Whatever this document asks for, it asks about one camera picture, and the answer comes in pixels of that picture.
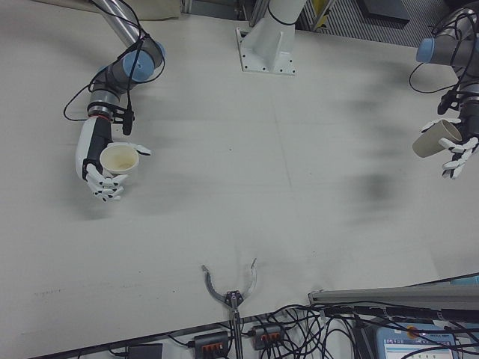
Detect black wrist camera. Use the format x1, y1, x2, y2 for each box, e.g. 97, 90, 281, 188
111, 105, 136, 137
437, 89, 463, 116

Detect black orange connector box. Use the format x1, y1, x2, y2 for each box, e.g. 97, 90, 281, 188
250, 322, 284, 351
192, 330, 231, 356

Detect beige paper cup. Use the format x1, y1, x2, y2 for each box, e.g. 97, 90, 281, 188
412, 119, 466, 159

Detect white paper cup stack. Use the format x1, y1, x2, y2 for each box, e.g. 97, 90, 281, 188
99, 144, 141, 185

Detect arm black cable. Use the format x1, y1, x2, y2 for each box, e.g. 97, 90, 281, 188
408, 7, 467, 95
62, 0, 153, 121

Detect metal claw tool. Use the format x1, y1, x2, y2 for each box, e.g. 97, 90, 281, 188
201, 257, 260, 359

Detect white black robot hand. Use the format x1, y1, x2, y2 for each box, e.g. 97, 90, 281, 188
74, 116, 153, 203
421, 110, 479, 181

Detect black adapter box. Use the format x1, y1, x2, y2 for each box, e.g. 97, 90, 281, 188
126, 343, 165, 359

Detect aluminium extrusion bar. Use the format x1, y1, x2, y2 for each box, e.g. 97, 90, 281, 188
308, 274, 479, 323

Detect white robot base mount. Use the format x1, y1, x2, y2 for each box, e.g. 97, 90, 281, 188
234, 0, 299, 77

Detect metal slatted grille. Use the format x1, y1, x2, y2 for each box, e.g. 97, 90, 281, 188
299, 0, 479, 49

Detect blue grey teach pendant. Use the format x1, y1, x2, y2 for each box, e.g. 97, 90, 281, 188
368, 320, 479, 359

